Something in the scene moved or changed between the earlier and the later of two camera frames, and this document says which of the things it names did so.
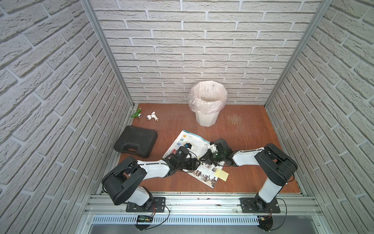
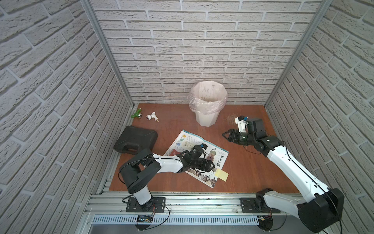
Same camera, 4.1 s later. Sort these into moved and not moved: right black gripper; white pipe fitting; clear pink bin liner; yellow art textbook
Moved: right black gripper
Not moved: yellow art textbook; white pipe fitting; clear pink bin liner
